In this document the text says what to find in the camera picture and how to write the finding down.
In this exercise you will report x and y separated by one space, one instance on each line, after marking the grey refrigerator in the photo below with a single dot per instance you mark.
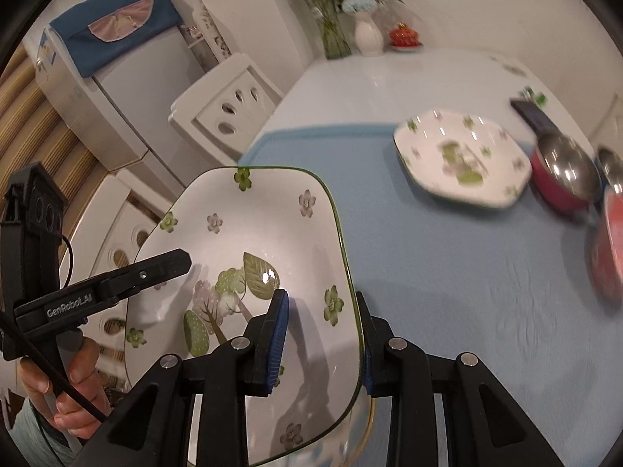
126 107

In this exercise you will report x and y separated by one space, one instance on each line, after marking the black smartphone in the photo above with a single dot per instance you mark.
531 113

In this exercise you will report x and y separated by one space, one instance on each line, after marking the white saucer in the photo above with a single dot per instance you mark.
409 48

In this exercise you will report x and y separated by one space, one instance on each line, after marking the glass vase with green stems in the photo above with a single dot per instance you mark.
336 39

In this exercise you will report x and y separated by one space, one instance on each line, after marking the pink steel-lined bowl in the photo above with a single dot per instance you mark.
564 168

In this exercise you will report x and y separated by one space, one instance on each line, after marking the blue refrigerator cover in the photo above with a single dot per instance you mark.
97 39

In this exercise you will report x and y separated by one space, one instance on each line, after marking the blue steel-lined bowl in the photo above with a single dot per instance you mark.
612 165

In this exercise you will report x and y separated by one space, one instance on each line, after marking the square floral plate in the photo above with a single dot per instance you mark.
272 224

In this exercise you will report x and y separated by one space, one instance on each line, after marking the person's left hand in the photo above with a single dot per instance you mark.
80 379

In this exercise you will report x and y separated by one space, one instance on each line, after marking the white vase with flowers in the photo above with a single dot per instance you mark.
367 34

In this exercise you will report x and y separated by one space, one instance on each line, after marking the person's left forearm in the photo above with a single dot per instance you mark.
29 440

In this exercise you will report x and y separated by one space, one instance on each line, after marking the white wooden chair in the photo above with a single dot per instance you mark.
117 224
224 107

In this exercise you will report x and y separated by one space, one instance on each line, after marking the red bowl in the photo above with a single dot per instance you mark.
609 248

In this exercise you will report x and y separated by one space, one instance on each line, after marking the white patterned board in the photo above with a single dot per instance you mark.
209 34

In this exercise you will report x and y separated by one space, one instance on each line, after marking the octagonal floral plate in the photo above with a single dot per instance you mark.
462 155

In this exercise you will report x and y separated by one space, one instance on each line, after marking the green candy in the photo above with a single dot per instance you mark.
539 100
525 91

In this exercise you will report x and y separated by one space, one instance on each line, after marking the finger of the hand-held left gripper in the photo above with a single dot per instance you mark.
151 270

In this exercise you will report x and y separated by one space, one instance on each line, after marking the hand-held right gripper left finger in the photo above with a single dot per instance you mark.
276 335

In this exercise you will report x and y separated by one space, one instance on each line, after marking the blue table mat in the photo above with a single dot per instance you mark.
438 277

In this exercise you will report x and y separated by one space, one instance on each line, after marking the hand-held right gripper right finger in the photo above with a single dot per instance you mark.
368 374

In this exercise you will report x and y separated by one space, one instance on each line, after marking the gold-rimmed white plate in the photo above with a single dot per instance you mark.
361 440

